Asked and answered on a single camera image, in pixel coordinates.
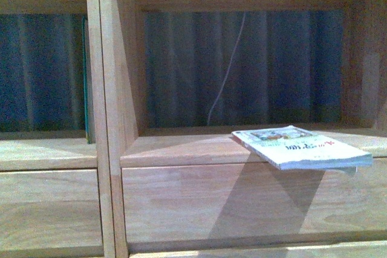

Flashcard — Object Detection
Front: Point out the dark blue curtain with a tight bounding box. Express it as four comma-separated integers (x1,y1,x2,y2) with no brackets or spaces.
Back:
1,10,343,132

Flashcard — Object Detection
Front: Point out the white illustrated paperback book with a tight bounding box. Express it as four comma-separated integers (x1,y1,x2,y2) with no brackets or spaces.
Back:
232,126,373,172

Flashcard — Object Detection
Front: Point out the green spined book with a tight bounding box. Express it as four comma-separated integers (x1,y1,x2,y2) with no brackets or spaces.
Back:
82,16,96,144

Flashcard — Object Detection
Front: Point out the thin white cord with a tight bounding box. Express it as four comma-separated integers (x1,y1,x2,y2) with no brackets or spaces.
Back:
207,10,246,127

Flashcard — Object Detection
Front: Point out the wooden bookshelf unit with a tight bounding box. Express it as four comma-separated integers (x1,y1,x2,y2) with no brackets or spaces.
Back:
1,0,386,257

